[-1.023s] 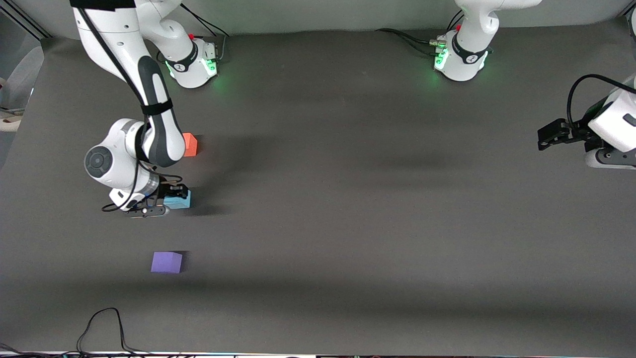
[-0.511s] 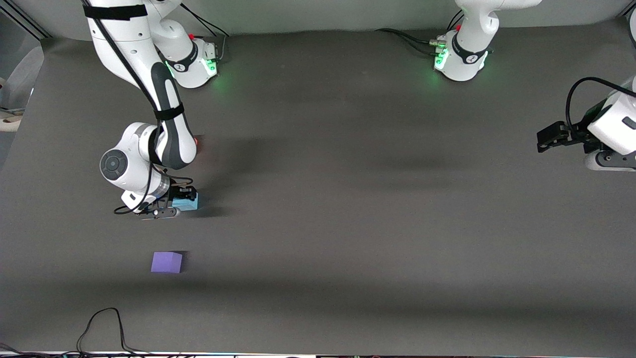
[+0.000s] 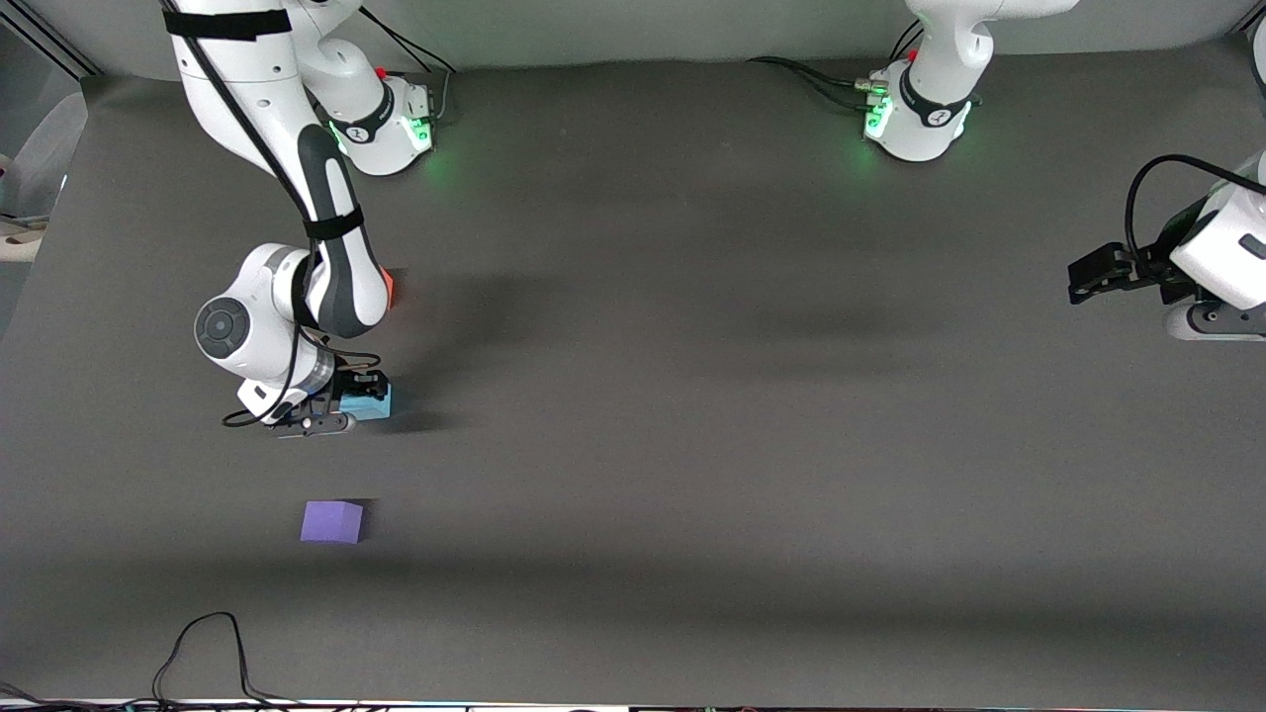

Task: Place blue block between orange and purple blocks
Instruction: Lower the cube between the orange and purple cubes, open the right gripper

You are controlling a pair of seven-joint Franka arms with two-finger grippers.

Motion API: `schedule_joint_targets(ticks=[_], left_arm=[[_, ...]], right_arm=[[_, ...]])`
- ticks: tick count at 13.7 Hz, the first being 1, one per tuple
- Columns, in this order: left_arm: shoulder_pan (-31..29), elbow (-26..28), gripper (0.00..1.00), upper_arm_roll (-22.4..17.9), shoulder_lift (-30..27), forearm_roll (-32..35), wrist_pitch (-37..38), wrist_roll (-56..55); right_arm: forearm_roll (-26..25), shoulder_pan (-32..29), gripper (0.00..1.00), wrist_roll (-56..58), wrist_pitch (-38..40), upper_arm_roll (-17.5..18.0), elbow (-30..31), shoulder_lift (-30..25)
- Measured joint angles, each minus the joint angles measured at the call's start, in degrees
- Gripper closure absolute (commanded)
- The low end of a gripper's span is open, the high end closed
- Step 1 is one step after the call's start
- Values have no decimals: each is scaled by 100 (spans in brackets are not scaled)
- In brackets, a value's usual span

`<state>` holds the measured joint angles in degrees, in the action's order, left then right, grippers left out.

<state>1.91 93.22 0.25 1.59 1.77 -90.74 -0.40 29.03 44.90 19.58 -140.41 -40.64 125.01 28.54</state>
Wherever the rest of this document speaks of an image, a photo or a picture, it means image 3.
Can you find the grey plastic chair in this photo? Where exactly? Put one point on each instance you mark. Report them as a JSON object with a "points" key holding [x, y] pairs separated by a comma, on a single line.
{"points": [[45, 148]]}

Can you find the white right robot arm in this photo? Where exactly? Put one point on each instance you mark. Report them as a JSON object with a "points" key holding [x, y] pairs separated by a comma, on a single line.
{"points": [[257, 297]]}

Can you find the orange block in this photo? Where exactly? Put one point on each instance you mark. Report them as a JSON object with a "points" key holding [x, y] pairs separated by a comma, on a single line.
{"points": [[390, 289]]}

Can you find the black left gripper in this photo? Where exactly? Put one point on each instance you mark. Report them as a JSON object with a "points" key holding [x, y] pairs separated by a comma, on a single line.
{"points": [[1153, 262]]}

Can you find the light blue block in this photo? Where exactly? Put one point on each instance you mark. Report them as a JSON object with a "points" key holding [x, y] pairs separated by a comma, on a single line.
{"points": [[371, 407]]}

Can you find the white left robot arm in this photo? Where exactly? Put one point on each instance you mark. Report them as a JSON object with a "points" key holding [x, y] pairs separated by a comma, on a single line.
{"points": [[925, 129]]}

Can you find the dark grey table mat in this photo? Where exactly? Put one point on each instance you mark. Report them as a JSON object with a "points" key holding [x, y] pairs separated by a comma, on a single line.
{"points": [[791, 475]]}

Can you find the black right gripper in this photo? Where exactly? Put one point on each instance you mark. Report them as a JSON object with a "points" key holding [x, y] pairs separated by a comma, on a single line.
{"points": [[348, 385]]}

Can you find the purple block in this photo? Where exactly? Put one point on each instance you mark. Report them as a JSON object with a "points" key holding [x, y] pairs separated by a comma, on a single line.
{"points": [[331, 522]]}

